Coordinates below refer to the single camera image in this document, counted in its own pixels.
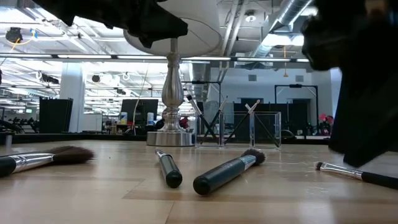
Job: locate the black metal rack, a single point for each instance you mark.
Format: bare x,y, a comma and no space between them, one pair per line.
295,86

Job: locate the silver lamp base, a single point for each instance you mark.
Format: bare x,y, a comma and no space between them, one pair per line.
172,90

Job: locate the white lampshade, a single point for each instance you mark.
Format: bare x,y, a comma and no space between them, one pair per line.
199,31

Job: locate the thin brush with angled tip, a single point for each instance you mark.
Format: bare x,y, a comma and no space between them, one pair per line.
241,123

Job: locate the wipes canister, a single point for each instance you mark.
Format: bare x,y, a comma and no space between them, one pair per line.
150,118
123,119

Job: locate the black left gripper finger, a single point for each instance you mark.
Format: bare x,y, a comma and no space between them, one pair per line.
155,25

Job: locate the silver ventilation duct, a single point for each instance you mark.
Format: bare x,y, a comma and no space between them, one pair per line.
289,12

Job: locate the thin black brush white tip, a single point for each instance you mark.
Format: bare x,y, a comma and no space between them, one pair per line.
264,127

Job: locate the thick brush with dark bristles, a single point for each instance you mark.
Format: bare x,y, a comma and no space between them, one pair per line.
220,174

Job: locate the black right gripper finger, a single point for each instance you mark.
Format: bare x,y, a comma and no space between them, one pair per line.
367,118

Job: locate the flat brush with silver ferrule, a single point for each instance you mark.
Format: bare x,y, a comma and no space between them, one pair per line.
339,170

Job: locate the white pillar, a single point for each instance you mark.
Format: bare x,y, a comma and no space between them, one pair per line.
71,93

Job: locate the clear acrylic brush organizer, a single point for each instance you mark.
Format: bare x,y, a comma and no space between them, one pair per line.
252,124

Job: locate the black panel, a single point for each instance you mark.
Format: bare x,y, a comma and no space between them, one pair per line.
54,115

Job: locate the thin brush with pale tip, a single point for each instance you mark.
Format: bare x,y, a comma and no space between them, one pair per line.
215,118

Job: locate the black computer monitor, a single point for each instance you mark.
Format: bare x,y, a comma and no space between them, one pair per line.
140,109

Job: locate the thin brush with dark tip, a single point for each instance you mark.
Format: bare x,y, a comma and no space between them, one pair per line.
202,118

